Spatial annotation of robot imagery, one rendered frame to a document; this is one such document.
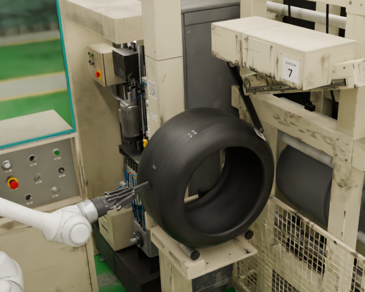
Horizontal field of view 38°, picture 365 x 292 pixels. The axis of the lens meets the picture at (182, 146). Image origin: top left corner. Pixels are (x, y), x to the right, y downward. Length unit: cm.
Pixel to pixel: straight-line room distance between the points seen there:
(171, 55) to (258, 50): 41
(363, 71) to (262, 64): 38
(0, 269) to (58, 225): 47
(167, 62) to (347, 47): 76
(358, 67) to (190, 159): 69
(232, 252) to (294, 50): 100
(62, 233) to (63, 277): 115
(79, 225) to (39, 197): 95
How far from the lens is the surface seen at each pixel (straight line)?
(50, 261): 288
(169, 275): 281
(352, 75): 194
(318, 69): 195
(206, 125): 208
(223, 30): 228
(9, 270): 226
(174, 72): 233
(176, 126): 214
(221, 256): 245
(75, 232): 181
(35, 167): 267
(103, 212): 204
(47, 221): 185
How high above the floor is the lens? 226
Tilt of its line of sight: 25 degrees down
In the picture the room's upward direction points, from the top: 3 degrees counter-clockwise
